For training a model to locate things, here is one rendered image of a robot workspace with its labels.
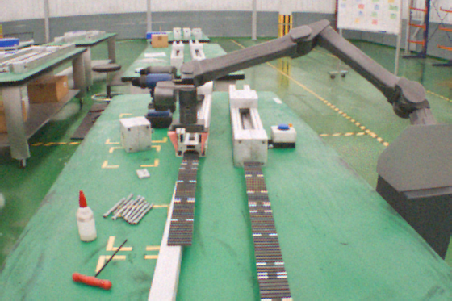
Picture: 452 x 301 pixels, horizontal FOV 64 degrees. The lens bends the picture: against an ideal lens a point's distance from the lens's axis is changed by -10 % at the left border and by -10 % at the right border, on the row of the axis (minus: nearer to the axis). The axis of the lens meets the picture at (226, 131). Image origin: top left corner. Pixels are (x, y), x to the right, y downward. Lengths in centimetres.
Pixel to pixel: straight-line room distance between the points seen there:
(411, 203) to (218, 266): 60
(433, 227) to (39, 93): 446
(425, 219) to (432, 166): 16
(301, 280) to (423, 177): 56
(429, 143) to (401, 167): 11
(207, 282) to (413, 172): 67
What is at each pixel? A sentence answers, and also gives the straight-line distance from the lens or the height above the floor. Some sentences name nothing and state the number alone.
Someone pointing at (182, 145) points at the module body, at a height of 82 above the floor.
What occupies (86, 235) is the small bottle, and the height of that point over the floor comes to 80.
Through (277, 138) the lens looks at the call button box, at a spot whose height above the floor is 82.
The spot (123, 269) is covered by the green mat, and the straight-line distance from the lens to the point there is 80.
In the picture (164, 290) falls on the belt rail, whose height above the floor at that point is 81.
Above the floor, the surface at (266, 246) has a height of 81.
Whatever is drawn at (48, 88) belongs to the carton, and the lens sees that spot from 492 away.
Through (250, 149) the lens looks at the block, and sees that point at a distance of 121.
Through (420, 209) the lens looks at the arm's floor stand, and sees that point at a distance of 119.
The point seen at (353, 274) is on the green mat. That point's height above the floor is 78.
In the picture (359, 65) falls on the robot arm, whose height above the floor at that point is 109.
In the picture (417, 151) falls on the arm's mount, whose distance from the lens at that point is 115.
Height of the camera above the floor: 126
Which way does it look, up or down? 18 degrees down
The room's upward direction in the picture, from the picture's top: straight up
